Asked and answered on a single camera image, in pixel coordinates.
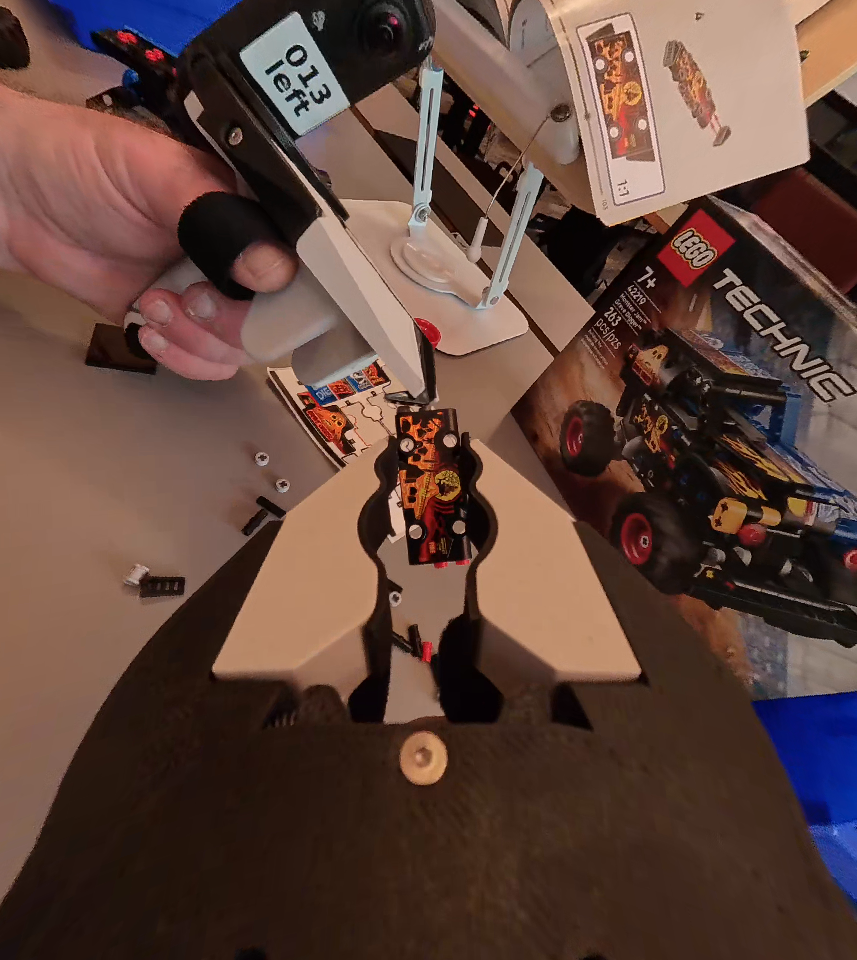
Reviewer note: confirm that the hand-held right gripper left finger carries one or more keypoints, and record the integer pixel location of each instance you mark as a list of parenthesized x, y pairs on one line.
[(301, 592)]

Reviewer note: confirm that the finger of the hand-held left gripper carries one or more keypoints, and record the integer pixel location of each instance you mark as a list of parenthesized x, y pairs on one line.
[(368, 300), (432, 375)]

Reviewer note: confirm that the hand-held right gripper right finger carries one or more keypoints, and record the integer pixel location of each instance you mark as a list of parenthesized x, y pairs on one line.
[(548, 600)]

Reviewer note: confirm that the flame printed black toy panel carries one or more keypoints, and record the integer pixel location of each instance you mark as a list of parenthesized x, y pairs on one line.
[(432, 487)]

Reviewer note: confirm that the white toy connector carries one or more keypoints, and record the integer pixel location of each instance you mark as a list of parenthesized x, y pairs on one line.
[(134, 575)]

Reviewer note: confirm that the person's left hand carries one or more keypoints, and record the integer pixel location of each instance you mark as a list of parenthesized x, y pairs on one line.
[(61, 187)]

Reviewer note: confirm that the red toy wheel hub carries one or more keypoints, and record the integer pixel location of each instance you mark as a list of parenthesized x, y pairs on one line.
[(430, 330)]

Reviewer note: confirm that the short black toy pin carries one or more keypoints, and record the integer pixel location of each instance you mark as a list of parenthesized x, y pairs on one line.
[(254, 522)]

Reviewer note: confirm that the toy sticker sheet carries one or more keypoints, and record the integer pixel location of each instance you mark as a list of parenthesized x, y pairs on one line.
[(323, 427)]

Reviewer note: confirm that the pile of black toy pins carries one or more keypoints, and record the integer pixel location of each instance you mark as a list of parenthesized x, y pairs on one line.
[(413, 637)]

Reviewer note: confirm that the small black toy plate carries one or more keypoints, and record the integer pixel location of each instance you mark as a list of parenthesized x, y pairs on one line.
[(162, 586)]

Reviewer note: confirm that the monster truck toy box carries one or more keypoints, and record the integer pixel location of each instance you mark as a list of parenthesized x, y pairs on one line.
[(698, 450)]

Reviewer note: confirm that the black toy truck model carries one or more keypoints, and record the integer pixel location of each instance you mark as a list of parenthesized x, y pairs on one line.
[(136, 52)]

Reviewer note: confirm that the black square toy plate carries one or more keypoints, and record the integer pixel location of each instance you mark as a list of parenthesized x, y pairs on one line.
[(110, 352)]

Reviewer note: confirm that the blue plastic bin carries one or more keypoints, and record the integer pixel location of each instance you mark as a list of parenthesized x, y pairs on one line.
[(848, 750)]

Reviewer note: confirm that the instruction booklet page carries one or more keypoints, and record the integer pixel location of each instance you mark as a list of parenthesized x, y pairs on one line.
[(736, 90)]

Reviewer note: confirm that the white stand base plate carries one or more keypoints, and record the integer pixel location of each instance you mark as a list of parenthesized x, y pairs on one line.
[(488, 330)]

